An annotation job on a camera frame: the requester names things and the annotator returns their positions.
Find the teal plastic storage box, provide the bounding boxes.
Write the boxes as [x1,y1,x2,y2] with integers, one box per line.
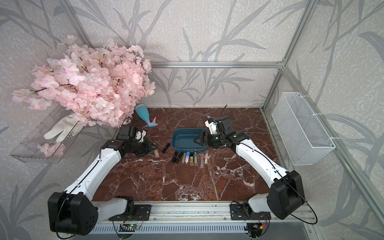
[171,128,208,153]

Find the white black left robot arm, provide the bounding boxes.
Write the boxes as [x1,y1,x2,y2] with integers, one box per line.
[48,138,157,237]

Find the white wire mesh basket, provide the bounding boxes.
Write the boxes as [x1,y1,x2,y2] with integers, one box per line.
[272,92,336,166]

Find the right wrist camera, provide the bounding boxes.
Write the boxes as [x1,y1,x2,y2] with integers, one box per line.
[205,117,233,135]

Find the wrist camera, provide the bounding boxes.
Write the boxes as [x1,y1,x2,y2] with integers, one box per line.
[205,117,233,135]
[117,125,146,142]

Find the beige nude lipstick tube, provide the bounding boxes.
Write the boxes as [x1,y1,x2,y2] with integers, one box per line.
[154,149,160,158]

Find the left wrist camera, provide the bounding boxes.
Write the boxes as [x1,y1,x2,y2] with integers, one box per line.
[117,125,146,142]

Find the gold black lipstick tube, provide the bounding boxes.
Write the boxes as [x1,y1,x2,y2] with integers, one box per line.
[189,152,194,166]

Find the pink cherry blossom tree crown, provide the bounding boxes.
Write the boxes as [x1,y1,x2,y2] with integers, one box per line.
[12,35,156,127]

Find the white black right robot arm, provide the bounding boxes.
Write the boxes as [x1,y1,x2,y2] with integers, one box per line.
[194,132,306,220]

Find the silver grey lipstick tube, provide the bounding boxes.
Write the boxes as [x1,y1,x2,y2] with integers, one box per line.
[194,152,198,165]

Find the clear acrylic wall shelf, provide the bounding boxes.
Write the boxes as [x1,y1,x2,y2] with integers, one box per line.
[9,103,86,165]

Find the green circuit board left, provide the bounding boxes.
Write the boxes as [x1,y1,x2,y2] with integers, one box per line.
[119,223,142,233]

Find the pale pink lipstick tube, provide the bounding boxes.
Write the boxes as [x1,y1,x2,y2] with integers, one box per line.
[204,150,209,165]

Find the blue pink lipstick tube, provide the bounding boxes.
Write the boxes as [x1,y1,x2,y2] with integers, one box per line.
[185,152,190,164]

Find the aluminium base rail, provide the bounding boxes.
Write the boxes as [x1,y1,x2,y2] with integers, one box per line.
[65,200,319,235]

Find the white fabric glove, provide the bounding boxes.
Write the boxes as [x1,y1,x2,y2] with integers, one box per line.
[44,114,84,143]

